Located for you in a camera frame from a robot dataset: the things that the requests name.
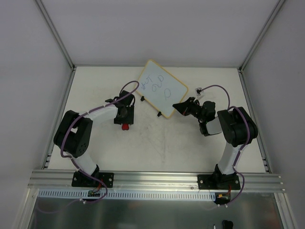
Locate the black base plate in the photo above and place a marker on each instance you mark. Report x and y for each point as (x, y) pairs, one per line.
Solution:
(223, 182)
(81, 180)

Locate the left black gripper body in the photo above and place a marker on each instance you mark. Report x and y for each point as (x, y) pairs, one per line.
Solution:
(124, 119)

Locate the black object at bottom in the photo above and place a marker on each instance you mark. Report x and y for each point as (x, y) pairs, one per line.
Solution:
(228, 224)

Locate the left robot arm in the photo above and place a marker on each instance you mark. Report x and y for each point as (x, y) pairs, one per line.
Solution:
(74, 133)

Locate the left aluminium frame post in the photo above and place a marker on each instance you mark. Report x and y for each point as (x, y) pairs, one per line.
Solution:
(49, 22)

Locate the red black whiteboard eraser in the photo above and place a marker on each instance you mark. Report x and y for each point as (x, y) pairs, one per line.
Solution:
(125, 127)

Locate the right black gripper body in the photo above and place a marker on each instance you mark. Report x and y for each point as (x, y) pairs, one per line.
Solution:
(189, 108)

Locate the right aluminium frame post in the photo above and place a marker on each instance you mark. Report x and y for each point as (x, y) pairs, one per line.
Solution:
(267, 24)

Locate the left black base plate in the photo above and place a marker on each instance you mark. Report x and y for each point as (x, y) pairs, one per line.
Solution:
(81, 180)

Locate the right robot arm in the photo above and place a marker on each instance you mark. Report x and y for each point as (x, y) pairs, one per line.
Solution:
(238, 129)

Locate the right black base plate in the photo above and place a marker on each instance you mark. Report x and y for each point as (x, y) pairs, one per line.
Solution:
(223, 182)

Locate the slotted white cable duct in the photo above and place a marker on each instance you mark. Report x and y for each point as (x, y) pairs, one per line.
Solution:
(124, 194)

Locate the aluminium mounting rail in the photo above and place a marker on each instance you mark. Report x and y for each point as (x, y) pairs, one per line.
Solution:
(155, 181)

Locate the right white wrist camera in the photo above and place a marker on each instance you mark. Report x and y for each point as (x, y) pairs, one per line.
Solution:
(198, 91)

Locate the yellow framed whiteboard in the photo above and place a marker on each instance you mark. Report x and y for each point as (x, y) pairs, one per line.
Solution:
(160, 88)

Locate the aluminium frame post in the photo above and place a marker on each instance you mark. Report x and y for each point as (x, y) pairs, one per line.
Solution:
(267, 24)
(49, 22)

